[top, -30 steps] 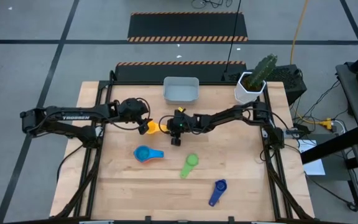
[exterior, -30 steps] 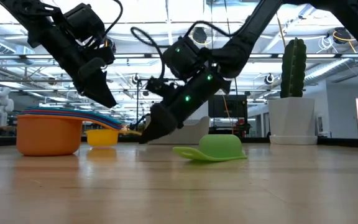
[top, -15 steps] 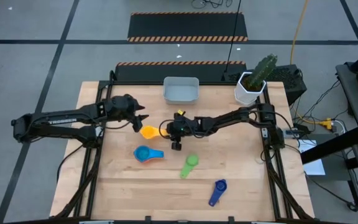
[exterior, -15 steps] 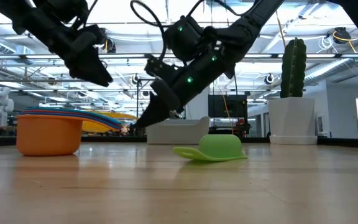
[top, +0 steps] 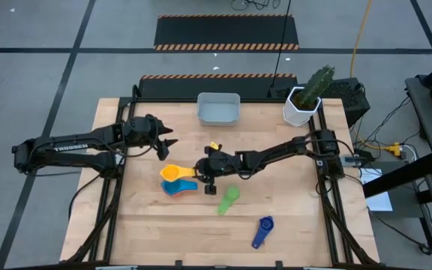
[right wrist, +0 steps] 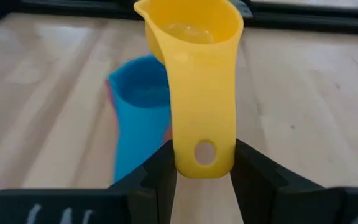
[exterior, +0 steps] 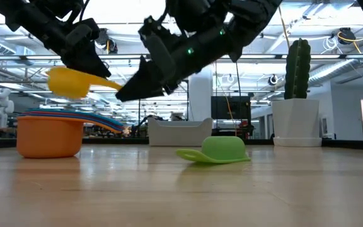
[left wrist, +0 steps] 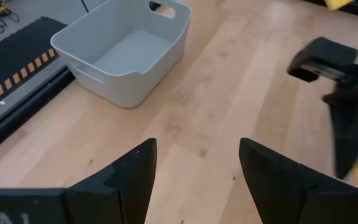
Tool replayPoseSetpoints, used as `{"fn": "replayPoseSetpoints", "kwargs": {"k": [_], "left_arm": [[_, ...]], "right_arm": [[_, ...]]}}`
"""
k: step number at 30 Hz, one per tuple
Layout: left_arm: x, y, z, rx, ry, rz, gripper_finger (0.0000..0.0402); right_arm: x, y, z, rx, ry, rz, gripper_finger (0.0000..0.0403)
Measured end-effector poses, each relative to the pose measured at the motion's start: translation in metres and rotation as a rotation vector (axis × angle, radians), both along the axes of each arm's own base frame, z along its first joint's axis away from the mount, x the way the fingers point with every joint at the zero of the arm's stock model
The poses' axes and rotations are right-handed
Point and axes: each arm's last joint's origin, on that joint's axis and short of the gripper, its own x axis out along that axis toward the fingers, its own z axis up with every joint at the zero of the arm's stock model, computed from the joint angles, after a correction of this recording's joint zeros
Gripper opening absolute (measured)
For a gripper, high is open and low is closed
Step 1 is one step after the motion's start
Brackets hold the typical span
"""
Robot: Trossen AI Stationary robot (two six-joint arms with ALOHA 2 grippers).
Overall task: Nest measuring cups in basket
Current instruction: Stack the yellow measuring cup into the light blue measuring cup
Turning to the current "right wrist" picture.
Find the yellow measuring cup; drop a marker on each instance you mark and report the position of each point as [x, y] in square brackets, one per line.
[200, 93]

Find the black aluminium table frame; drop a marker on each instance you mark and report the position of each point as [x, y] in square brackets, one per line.
[57, 7]

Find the light blue measuring cup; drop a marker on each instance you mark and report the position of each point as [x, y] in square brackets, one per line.
[141, 124]

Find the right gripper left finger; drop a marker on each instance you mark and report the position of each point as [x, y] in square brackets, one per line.
[141, 196]

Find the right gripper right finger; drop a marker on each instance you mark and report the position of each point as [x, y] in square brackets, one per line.
[269, 193]

